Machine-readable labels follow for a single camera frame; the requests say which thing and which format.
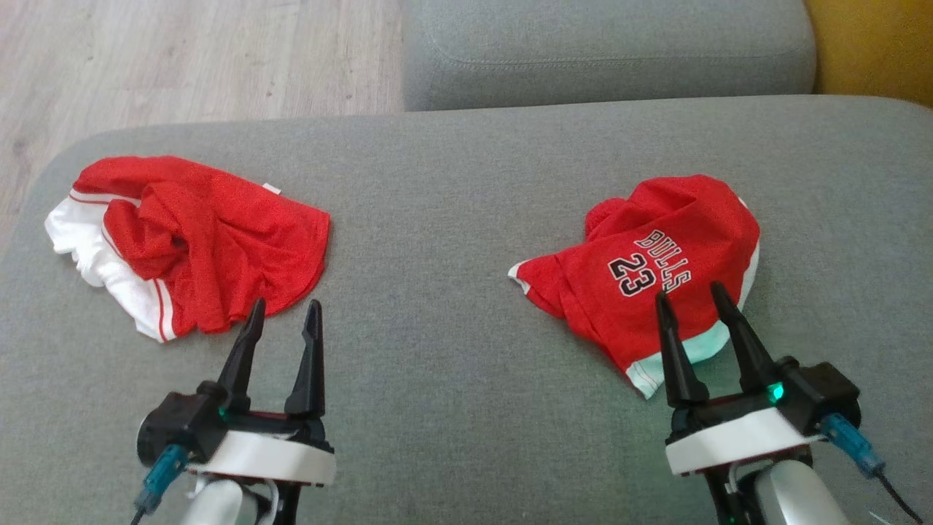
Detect grey sofa back cushion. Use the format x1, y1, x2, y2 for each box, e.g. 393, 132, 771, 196
403, 0, 817, 112

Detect grey sofa seat cushion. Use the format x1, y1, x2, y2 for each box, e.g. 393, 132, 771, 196
0, 95, 933, 525

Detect red Bulls 23 shorts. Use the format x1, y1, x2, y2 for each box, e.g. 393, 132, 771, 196
508, 174, 761, 400

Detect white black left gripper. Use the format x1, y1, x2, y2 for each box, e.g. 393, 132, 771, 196
188, 297, 337, 488

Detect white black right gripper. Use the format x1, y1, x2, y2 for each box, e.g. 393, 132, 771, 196
655, 283, 828, 476

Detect red shorts with white stripes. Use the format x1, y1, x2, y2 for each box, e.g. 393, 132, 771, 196
44, 155, 332, 343

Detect black right cable blue plug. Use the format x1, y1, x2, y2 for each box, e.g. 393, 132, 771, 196
820, 412, 926, 525

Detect black cable blue plug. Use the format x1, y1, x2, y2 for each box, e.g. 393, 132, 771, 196
131, 443, 189, 525
820, 412, 926, 525

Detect yellow cushion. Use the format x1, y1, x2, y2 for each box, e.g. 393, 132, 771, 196
804, 0, 933, 109

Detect black left cable blue plug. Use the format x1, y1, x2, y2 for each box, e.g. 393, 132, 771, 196
131, 443, 189, 525

